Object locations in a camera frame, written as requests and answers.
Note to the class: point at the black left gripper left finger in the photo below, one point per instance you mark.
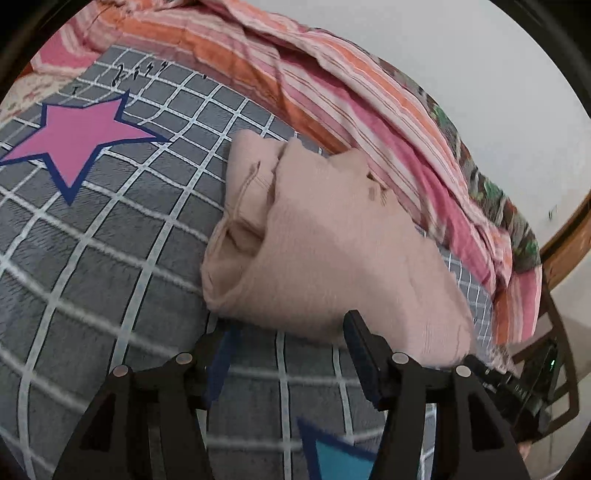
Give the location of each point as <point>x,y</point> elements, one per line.
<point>143,424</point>

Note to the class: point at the white floral bed sheet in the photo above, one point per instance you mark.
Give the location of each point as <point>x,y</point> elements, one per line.
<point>31,89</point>

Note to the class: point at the grey checkered bed sheet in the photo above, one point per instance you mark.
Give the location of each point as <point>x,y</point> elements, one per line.
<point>113,277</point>

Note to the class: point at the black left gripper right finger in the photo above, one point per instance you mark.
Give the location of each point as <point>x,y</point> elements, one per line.
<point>473,441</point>

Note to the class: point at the pink orange striped quilt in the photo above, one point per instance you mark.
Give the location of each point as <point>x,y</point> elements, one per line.
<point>332,91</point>

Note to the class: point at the pink knitted sweater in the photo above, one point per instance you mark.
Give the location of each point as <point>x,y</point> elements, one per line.
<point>304,239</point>

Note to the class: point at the floral patterned blanket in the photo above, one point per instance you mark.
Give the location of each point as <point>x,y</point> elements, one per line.
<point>490,198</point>

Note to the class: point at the dark wooden bed frame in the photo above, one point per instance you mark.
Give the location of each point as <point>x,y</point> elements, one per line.
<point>563,256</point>

